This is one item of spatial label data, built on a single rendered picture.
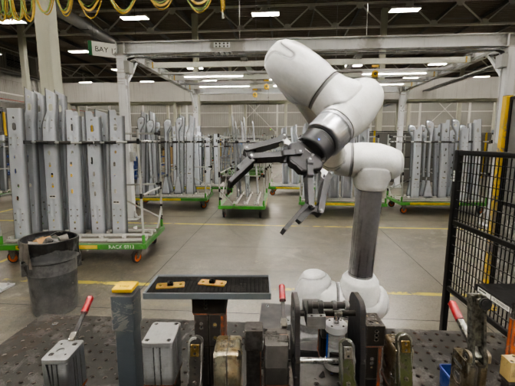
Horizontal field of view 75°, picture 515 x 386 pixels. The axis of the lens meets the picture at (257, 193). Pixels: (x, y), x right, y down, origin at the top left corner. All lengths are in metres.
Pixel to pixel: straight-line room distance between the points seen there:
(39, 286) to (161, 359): 2.78
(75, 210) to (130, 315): 4.27
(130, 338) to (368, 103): 0.94
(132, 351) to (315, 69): 0.96
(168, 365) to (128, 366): 0.30
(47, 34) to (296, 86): 7.93
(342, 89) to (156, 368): 0.79
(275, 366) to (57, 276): 2.85
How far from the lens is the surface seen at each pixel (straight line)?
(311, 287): 1.47
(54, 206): 5.47
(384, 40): 7.09
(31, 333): 2.01
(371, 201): 1.35
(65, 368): 1.05
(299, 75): 0.78
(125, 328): 1.15
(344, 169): 1.30
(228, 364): 0.92
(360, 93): 0.78
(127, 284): 1.13
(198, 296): 1.01
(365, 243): 1.41
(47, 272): 3.57
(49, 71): 8.41
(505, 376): 1.12
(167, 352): 0.93
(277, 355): 0.95
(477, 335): 1.06
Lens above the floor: 1.59
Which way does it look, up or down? 9 degrees down
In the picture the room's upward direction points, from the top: straight up
